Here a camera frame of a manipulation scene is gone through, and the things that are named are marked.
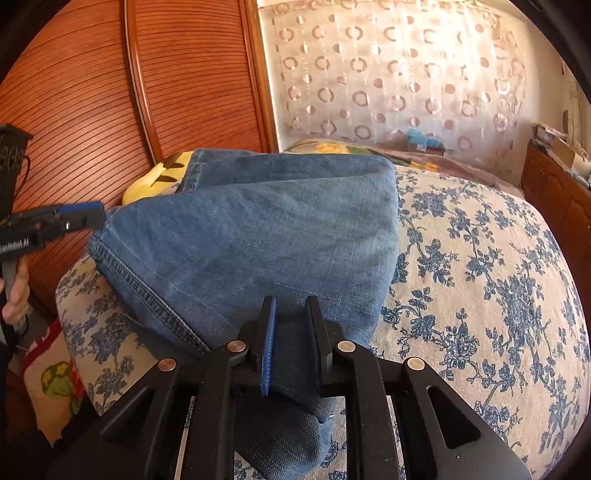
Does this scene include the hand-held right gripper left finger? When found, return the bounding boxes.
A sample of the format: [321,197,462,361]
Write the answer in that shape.
[46,296,278,480]

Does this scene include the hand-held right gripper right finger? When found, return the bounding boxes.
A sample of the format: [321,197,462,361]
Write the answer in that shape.
[305,296,532,480]

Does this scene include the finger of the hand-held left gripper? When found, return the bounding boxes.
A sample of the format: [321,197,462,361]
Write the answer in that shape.
[14,202,106,223]
[44,211,108,239]

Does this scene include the blue denim pants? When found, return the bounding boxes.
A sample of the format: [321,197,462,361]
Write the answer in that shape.
[88,148,400,480]

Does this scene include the person's left hand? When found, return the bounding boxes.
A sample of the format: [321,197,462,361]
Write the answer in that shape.
[2,265,31,325]

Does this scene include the yellow plush toy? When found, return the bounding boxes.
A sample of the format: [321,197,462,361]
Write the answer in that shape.
[122,151,190,206]

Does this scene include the wooden slatted wardrobe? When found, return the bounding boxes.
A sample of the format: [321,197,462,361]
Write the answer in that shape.
[0,0,252,319]

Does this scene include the cartoon print cushion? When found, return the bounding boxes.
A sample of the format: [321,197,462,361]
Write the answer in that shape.
[23,318,86,445]

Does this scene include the blue floral quilt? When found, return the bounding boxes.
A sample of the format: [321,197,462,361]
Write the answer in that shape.
[55,164,588,480]

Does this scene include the cardboard box with blue bags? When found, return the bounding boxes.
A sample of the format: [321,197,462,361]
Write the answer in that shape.
[406,128,447,154]

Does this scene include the circle pattern sheer curtain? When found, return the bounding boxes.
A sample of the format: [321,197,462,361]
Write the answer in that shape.
[259,0,528,154]

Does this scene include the wooden low cabinet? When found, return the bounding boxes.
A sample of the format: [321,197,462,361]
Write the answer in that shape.
[522,138,591,241]

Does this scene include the stack of papers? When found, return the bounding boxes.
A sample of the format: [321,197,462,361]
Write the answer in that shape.
[531,121,568,142]

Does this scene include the open cardboard box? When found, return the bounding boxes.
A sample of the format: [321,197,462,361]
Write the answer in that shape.
[551,136,590,174]

